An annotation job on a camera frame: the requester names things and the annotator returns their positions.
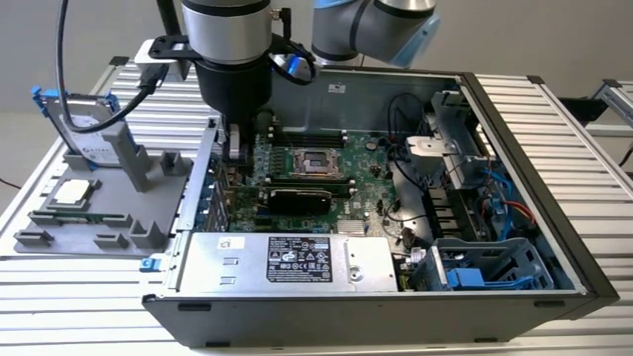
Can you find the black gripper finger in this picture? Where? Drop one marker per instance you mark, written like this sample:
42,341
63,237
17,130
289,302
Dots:
238,142

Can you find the green graphics card black shroud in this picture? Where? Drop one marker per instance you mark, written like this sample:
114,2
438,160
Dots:
302,202

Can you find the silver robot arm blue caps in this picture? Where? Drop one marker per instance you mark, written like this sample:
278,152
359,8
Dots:
223,33

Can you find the metal CPU socket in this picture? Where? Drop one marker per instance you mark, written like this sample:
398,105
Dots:
317,161

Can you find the black stand pole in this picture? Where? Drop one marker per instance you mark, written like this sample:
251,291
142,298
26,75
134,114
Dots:
170,18

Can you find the round silver coin battery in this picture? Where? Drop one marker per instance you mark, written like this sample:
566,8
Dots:
373,144

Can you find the green motherboard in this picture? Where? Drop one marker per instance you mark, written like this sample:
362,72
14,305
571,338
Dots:
366,174

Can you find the grey plastic parts rack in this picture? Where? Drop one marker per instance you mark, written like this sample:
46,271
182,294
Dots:
114,207

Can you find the hard disk in blue carrier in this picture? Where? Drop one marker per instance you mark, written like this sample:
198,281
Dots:
85,148

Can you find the silver finned heat sink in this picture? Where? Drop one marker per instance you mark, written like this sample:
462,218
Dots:
354,226

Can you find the silver power supply unit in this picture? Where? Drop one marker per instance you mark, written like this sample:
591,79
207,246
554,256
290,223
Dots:
247,267

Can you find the silver CPU chip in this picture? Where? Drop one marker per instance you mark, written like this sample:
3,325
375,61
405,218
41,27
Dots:
71,191

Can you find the small blue case latch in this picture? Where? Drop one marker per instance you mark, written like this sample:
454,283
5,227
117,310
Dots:
150,264

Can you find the green RAM stick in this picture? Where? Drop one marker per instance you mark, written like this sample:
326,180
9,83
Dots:
82,219

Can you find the metal drive cage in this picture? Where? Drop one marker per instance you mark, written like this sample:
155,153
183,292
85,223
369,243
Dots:
460,133

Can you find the open grey PC case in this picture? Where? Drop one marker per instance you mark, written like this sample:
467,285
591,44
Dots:
346,322

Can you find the grey plastic disk bay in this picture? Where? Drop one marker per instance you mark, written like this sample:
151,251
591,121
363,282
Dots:
475,245

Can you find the blue disk carrier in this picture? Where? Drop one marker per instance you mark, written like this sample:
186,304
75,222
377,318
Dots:
466,278

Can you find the aluminium slat side table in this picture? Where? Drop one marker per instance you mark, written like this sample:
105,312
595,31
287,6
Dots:
616,92

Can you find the black wrist camera blue light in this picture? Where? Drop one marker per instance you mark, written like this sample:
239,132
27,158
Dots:
293,63

